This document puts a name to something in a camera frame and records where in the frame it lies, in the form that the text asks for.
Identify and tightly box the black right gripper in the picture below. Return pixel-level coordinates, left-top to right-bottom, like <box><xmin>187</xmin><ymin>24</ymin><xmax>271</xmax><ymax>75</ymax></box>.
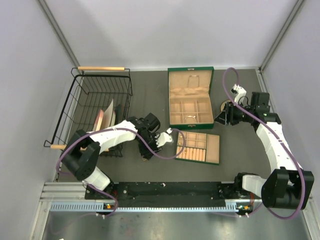
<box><xmin>214</xmin><ymin>99</ymin><xmax>255</xmax><ymax>126</ymax></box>

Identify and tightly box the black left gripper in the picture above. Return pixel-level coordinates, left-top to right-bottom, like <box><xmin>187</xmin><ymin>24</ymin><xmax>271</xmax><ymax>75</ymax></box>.
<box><xmin>137</xmin><ymin>133</ymin><xmax>162</xmax><ymax>160</ymax></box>

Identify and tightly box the green jewelry tray insert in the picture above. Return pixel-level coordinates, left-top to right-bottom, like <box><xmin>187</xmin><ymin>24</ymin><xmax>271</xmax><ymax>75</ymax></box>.
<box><xmin>175</xmin><ymin>131</ymin><xmax>220</xmax><ymax>165</ymax></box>

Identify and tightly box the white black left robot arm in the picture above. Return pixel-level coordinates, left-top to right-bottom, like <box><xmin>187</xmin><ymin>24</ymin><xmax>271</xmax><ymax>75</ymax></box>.
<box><xmin>58</xmin><ymin>113</ymin><xmax>172</xmax><ymax>199</ymax></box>

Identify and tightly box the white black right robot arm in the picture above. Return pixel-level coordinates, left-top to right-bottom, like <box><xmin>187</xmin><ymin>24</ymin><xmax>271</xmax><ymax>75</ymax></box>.
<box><xmin>215</xmin><ymin>86</ymin><xmax>315</xmax><ymax>210</ymax></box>

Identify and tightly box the green jewelry box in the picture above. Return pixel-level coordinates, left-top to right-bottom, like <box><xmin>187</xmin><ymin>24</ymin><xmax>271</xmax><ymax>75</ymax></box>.
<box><xmin>167</xmin><ymin>66</ymin><xmax>215</xmax><ymax>130</ymax></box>

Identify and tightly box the beige ceramic bowl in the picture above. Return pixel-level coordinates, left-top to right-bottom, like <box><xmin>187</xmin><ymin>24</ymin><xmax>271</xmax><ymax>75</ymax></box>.
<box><xmin>220</xmin><ymin>100</ymin><xmax>231</xmax><ymax>112</ymax></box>

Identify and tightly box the dark plate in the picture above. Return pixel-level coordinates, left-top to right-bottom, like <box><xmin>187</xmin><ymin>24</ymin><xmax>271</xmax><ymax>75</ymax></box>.
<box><xmin>114</xmin><ymin>104</ymin><xmax>128</xmax><ymax>125</ymax></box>

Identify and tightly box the white plate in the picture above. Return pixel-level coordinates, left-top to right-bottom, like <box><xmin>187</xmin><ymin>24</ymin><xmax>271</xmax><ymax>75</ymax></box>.
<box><xmin>100</xmin><ymin>99</ymin><xmax>116</xmax><ymax>130</ymax></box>

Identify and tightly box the pink rimmed plate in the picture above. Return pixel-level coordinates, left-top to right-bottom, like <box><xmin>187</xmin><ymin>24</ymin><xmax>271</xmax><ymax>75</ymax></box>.
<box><xmin>93</xmin><ymin>109</ymin><xmax>105</xmax><ymax>132</ymax></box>

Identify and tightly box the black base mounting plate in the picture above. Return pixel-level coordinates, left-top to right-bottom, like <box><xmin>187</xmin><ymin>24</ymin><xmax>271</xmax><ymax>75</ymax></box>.
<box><xmin>84</xmin><ymin>181</ymin><xmax>251</xmax><ymax>201</ymax></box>

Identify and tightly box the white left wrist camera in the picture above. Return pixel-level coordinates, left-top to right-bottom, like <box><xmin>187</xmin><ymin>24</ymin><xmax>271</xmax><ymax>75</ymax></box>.
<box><xmin>155</xmin><ymin>128</ymin><xmax>174</xmax><ymax>148</ymax></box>

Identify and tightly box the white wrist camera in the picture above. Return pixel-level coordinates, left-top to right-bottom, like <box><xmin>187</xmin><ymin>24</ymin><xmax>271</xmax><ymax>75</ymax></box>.
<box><xmin>231</xmin><ymin>83</ymin><xmax>247</xmax><ymax>105</ymax></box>
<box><xmin>155</xmin><ymin>128</ymin><xmax>174</xmax><ymax>148</ymax></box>

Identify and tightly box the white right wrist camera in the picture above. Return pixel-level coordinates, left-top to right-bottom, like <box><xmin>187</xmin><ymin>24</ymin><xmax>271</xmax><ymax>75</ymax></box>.
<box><xmin>231</xmin><ymin>83</ymin><xmax>247</xmax><ymax>105</ymax></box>

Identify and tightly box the silver chain necklace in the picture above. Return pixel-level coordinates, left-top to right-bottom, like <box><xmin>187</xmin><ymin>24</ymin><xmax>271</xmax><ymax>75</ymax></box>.
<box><xmin>187</xmin><ymin>74</ymin><xmax>200</xmax><ymax>88</ymax></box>

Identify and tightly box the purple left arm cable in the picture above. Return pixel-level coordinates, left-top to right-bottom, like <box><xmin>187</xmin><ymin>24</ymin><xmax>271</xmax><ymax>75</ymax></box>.
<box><xmin>55</xmin><ymin>127</ymin><xmax>186</xmax><ymax>218</ymax></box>

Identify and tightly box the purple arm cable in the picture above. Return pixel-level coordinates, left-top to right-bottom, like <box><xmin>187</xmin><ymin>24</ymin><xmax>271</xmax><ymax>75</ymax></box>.
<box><xmin>55</xmin><ymin>127</ymin><xmax>186</xmax><ymax>218</ymax></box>
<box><xmin>222</xmin><ymin>67</ymin><xmax>306</xmax><ymax>220</ymax></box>

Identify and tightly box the black wire basket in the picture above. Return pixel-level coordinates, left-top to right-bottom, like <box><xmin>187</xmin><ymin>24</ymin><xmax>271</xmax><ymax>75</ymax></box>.
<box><xmin>43</xmin><ymin>66</ymin><xmax>133</xmax><ymax>148</ymax></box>

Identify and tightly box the grey slotted cable duct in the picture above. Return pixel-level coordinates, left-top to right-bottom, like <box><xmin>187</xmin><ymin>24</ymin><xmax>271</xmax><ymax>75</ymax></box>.
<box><xmin>50</xmin><ymin>202</ymin><xmax>239</xmax><ymax>213</ymax></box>

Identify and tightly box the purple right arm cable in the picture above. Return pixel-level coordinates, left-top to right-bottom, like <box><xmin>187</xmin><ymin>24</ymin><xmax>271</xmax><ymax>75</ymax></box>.
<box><xmin>222</xmin><ymin>67</ymin><xmax>306</xmax><ymax>220</ymax></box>

